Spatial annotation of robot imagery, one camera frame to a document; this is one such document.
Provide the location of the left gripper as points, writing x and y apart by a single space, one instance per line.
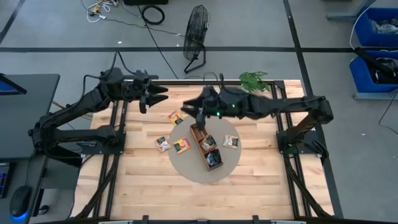
141 88

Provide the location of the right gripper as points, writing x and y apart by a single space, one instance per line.
211 101

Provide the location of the mango tea packet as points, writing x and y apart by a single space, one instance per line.
175 118
182 145

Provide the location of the vanilla caramel tea packet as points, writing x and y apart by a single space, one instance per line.
208 143
231 142
162 144

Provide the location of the blueberry tea packet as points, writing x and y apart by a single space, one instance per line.
213 157

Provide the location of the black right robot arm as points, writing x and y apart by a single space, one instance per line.
289 105

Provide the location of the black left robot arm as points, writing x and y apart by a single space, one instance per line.
71 107

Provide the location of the wooden tea organiser box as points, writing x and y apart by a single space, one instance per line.
196 133

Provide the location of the round grey placemat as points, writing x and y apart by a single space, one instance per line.
189 168

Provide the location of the green plant in white pot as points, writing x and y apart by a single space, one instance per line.
252 81

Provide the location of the black floor fan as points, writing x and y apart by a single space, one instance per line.
196 31

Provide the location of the black box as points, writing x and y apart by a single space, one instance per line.
145 2

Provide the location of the black office desk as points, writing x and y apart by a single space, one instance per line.
28 118

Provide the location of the grey light strip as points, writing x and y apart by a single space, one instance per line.
115 222
287 222

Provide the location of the computer screen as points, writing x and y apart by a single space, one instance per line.
7 88

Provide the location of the blue storage bin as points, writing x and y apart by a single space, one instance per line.
360 77
363 31

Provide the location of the black computer mouse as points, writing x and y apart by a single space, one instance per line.
20 200

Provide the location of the black keyboard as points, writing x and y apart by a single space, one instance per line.
3 180

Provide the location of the grey desk leg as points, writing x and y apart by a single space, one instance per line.
342 15

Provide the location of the black aluminium table frame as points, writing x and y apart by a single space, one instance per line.
279 84

